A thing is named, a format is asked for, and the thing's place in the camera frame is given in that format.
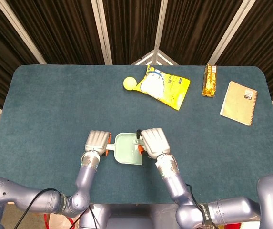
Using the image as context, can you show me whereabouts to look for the mint green dustpan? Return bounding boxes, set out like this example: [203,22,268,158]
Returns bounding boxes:
[106,132,143,166]

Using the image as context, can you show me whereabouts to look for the grey robot torso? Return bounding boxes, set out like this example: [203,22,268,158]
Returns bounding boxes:
[79,204,182,229]

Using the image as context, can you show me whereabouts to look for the gold foil snack pack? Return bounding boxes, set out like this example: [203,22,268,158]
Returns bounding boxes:
[202,64,218,97]

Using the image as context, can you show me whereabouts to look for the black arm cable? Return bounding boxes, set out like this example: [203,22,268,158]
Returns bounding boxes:
[185,183,196,206]
[14,188,59,229]

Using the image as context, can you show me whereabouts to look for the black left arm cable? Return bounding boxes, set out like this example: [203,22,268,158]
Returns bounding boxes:
[14,188,59,229]

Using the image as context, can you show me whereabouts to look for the red and white plastic bag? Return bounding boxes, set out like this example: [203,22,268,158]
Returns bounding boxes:
[43,213,80,229]

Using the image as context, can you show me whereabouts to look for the yellow tennis ball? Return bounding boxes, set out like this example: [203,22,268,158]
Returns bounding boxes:
[123,76,137,91]

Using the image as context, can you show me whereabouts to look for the blue felt table mat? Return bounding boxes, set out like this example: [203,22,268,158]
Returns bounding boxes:
[0,64,273,205]

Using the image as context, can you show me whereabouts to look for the brown spiral notebook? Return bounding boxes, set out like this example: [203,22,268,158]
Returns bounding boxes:
[220,81,258,126]

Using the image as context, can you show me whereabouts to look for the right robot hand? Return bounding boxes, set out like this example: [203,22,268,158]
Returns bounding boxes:
[135,127,171,160]

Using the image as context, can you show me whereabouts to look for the dark brown partition screen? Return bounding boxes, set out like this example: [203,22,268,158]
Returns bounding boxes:
[0,0,273,115]

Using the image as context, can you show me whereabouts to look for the yellow snack bag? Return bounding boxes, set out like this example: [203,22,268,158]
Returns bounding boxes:
[135,64,191,111]

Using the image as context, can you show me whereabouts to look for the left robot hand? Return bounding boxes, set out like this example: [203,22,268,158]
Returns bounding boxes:
[84,130,113,157]

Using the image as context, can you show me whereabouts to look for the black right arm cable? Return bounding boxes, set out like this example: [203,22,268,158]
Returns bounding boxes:
[185,183,196,206]

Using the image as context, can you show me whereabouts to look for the black torso cable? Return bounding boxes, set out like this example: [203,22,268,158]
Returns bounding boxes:
[69,207,97,229]

